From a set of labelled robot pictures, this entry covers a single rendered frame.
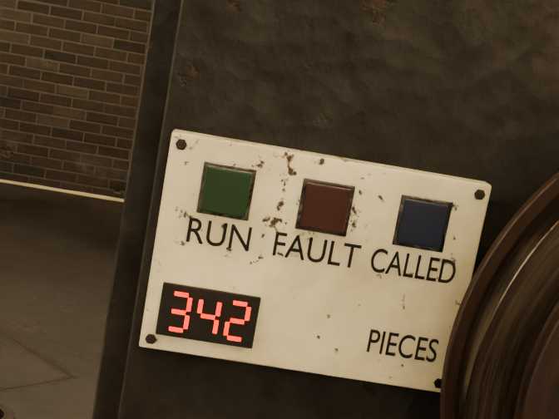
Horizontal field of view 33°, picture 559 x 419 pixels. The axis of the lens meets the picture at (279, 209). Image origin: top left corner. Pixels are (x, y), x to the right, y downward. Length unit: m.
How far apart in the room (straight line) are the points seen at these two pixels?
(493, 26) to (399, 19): 0.08
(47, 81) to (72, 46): 0.30
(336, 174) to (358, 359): 0.16
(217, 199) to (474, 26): 0.25
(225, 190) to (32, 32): 6.14
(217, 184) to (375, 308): 0.17
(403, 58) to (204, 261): 0.23
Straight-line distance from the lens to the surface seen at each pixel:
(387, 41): 0.78
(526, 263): 0.66
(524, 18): 0.80
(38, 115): 6.89
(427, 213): 0.77
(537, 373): 0.67
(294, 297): 0.78
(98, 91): 6.81
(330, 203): 0.76
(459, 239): 0.79
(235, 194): 0.76
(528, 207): 0.72
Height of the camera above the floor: 1.33
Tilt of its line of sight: 10 degrees down
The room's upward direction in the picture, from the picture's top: 10 degrees clockwise
